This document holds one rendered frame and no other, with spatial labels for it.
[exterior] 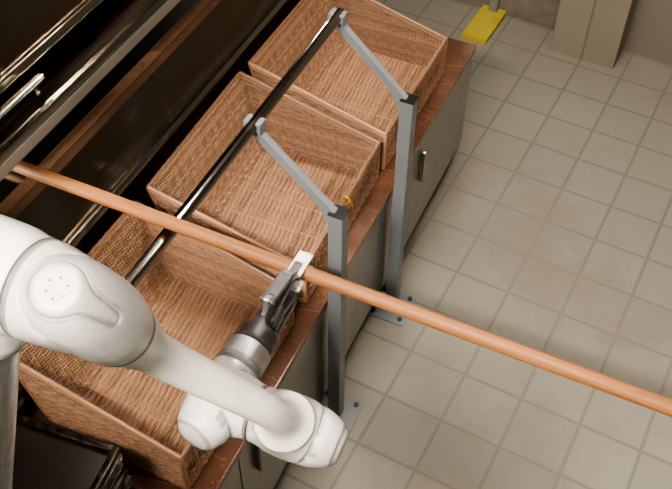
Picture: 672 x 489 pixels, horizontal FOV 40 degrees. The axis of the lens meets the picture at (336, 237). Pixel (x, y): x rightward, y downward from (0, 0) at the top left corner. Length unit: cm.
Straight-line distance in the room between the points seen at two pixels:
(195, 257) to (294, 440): 107
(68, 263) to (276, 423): 52
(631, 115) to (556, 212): 72
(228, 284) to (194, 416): 97
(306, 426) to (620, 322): 202
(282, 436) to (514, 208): 230
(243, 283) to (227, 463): 49
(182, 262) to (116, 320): 147
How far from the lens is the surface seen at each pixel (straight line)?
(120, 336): 113
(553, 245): 356
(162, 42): 246
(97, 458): 210
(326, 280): 179
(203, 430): 159
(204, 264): 251
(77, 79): 193
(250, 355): 166
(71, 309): 106
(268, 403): 144
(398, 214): 289
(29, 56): 196
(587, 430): 311
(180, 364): 134
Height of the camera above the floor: 260
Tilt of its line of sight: 48 degrees down
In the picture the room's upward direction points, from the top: 1 degrees clockwise
